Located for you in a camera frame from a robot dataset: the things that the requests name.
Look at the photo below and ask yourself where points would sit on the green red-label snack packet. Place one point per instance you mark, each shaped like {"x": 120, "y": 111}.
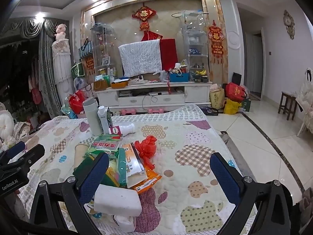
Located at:
{"x": 102, "y": 148}

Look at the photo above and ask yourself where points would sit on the orange tray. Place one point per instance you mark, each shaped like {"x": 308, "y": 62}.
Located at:
{"x": 119, "y": 83}

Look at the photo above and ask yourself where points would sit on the white foam block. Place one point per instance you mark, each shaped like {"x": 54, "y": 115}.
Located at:
{"x": 117, "y": 198}

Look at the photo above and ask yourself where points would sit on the white crumpled tissue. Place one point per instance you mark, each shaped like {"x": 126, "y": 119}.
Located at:
{"x": 124, "y": 222}

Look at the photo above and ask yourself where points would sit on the blue storage basket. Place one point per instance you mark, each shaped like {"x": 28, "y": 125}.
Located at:
{"x": 179, "y": 77}

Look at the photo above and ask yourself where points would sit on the red fan-shaped decoration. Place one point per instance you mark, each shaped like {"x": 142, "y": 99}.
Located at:
{"x": 150, "y": 36}

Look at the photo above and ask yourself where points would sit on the red shopping bag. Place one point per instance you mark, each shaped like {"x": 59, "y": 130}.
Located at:
{"x": 77, "y": 101}

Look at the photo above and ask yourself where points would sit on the brown paper bag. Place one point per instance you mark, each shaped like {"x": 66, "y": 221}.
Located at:
{"x": 100, "y": 85}

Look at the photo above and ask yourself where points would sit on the white plastic bottle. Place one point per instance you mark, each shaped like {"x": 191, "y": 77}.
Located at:
{"x": 127, "y": 128}

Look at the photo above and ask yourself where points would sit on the clear plastic shelf tower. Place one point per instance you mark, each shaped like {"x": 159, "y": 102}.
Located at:
{"x": 195, "y": 41}

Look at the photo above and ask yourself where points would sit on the beige gift bag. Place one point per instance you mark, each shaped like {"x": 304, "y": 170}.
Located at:
{"x": 216, "y": 96}

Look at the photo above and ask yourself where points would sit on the striped tote bag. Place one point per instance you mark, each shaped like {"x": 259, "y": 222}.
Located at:
{"x": 85, "y": 50}

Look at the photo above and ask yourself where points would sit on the grey hoop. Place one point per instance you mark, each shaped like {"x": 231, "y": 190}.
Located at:
{"x": 176, "y": 13}

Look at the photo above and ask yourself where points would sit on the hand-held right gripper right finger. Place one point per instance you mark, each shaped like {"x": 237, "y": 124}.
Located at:
{"x": 225, "y": 178}

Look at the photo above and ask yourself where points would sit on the ornate gold wall clock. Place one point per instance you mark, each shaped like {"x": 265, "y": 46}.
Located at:
{"x": 289, "y": 20}

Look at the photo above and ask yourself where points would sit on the dark wooden stool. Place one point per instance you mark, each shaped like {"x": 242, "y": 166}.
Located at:
{"x": 287, "y": 95}

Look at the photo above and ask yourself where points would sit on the green cardboard box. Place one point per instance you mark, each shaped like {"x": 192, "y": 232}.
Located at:
{"x": 247, "y": 105}

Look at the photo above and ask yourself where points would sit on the red fabric bag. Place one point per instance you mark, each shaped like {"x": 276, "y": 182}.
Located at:
{"x": 234, "y": 90}

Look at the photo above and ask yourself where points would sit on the white tube bottle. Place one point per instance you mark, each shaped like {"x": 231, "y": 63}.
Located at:
{"x": 102, "y": 120}

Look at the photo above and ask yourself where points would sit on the yellow plastic bag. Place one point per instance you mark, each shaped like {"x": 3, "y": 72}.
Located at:
{"x": 231, "y": 106}

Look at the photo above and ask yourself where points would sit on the red cloth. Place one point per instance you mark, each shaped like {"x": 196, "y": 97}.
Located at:
{"x": 168, "y": 53}

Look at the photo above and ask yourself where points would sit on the glass display shelf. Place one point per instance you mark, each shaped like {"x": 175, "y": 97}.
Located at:
{"x": 102, "y": 46}

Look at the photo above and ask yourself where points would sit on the white puffer jacket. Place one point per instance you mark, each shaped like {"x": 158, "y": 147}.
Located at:
{"x": 307, "y": 85}

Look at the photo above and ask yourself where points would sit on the grey-green thermos bottle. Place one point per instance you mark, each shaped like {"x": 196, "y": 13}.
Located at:
{"x": 92, "y": 117}

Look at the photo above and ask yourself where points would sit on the white TV cabinet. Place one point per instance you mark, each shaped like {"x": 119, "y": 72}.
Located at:
{"x": 195, "y": 91}

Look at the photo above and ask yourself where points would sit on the translucent green wipes packet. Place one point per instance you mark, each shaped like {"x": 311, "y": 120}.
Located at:
{"x": 121, "y": 166}

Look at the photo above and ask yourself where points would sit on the white plush cushion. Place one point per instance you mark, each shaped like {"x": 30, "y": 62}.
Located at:
{"x": 6, "y": 124}

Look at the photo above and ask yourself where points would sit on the pink dumbbell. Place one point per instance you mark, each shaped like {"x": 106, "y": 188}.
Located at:
{"x": 153, "y": 110}
{"x": 129, "y": 111}

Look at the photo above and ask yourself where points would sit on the grey patterned curtain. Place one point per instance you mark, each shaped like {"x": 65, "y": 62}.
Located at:
{"x": 47, "y": 73}

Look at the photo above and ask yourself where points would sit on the black bag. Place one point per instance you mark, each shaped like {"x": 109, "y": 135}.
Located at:
{"x": 236, "y": 77}

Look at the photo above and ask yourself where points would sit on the black handheld vacuum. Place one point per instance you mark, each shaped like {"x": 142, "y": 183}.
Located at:
{"x": 210, "y": 111}

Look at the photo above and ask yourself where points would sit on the lace-covered standing air conditioner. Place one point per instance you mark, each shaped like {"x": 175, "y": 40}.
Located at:
{"x": 62, "y": 63}

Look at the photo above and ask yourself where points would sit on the white quilted cloth cover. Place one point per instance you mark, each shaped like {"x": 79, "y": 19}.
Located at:
{"x": 139, "y": 56}

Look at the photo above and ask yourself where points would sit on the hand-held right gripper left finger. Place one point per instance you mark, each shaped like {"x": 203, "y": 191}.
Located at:
{"x": 94, "y": 176}

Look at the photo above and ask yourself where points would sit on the orange white box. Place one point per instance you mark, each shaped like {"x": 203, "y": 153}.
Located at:
{"x": 133, "y": 161}

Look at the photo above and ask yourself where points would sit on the large red knot ornament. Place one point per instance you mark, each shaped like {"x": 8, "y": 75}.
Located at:
{"x": 144, "y": 14}

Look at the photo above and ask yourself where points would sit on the orange foil packet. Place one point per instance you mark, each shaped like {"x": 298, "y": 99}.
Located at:
{"x": 149, "y": 179}

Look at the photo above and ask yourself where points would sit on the green patterned bag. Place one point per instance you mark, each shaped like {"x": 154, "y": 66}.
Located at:
{"x": 77, "y": 69}

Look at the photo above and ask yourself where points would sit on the patterned patchwork quilt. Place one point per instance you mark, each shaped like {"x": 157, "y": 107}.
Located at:
{"x": 185, "y": 137}

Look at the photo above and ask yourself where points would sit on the pink plush toy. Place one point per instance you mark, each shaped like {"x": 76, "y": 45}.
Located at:
{"x": 61, "y": 29}

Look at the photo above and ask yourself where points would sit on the white floral cushioned chair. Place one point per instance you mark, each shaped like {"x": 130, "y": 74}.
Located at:
{"x": 304, "y": 117}

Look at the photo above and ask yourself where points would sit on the red gold hanging ornament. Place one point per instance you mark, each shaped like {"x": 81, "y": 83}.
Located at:
{"x": 216, "y": 39}

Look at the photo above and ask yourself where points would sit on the red plastic bag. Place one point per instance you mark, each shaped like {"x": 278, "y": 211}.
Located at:
{"x": 146, "y": 149}

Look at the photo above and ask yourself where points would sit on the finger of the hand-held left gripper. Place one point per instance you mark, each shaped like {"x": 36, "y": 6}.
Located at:
{"x": 14, "y": 149}
{"x": 34, "y": 153}

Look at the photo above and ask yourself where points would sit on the bunch of bananas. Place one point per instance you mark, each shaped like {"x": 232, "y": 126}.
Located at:
{"x": 201, "y": 72}

